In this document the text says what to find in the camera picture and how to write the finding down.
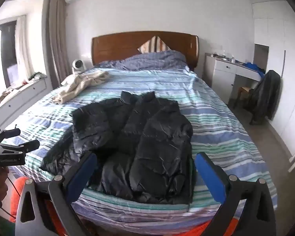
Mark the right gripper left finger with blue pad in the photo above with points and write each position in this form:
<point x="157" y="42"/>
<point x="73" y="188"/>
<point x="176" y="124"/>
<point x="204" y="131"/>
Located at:
<point x="33" y="217"/>

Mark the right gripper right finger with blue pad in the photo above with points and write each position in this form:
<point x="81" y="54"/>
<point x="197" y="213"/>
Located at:
<point x="257" y="217"/>

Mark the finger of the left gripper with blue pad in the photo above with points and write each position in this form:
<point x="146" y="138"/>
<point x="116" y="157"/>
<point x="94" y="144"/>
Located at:
<point x="9" y="133"/>
<point x="29" y="146"/>

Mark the black puffer jacket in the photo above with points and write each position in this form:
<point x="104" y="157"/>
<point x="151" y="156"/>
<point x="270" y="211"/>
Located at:
<point x="142" y="144"/>

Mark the striped blue green bedspread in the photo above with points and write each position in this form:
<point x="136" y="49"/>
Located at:
<point x="216" y="131"/>

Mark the orange red trousers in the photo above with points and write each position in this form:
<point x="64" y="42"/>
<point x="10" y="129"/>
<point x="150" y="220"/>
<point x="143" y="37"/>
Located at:
<point x="17" y="188"/>

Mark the cream fleece garment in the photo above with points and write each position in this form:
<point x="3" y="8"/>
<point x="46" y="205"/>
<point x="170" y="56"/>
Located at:
<point x="75" y="83"/>

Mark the brown curtain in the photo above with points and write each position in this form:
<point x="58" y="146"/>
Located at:
<point x="59" y="67"/>

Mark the chair with dark jacket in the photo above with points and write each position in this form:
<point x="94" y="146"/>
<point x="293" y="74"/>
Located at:
<point x="261" y="101"/>

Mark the white desk with drawers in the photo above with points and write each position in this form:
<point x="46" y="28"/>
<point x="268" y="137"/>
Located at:
<point x="220" y="75"/>

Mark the blue cloth on desk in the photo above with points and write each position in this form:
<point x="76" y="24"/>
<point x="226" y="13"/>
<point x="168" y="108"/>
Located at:
<point x="256" y="68"/>

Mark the wooden headboard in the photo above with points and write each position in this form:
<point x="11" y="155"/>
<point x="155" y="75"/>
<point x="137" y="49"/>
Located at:
<point x="123" y="45"/>

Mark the blue grey checked duvet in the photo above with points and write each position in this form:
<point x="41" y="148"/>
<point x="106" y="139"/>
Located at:
<point x="166" y="60"/>

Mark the striped pillow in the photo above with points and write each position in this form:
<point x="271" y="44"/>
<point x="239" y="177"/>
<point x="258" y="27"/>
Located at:
<point x="155" y="44"/>

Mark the white wardrobe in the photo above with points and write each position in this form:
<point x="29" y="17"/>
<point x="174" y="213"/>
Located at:
<point x="275" y="28"/>

